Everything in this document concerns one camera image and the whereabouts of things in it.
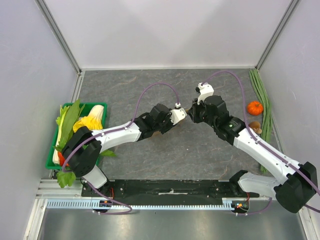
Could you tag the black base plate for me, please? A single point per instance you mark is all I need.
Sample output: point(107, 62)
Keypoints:
point(171, 192)

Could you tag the yellow toy napa cabbage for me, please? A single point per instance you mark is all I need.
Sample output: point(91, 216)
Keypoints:
point(93, 121)

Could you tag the orange toy pumpkin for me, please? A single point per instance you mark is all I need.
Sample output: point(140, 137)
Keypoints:
point(255, 108)

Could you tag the green leafy vegetable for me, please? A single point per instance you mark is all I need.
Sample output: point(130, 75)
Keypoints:
point(69, 115)

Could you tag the brown cardboard box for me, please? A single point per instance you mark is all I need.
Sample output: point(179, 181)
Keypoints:
point(169, 120)

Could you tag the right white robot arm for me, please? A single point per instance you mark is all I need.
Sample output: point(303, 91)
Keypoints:
point(292, 184)

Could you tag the green plastic basket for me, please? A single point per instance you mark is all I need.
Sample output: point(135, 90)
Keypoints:
point(82, 161)

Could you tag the green long beans bundle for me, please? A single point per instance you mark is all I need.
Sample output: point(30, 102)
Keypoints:
point(261, 93)

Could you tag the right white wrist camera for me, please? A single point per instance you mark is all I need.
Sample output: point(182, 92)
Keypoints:
point(204, 90)

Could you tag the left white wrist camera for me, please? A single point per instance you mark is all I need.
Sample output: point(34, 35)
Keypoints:
point(177, 114)

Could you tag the orange toy carrot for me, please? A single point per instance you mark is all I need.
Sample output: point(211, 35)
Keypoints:
point(61, 158)

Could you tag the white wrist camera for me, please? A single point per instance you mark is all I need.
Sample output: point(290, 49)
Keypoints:
point(177, 114)
point(204, 90)

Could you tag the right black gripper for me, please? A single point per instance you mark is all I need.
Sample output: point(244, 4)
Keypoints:
point(194, 113)

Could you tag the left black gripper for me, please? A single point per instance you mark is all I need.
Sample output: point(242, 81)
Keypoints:
point(170, 125)

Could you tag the brown toy mushroom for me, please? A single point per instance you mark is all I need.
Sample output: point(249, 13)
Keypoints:
point(256, 127)

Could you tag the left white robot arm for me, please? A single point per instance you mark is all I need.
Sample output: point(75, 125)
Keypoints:
point(137, 130)

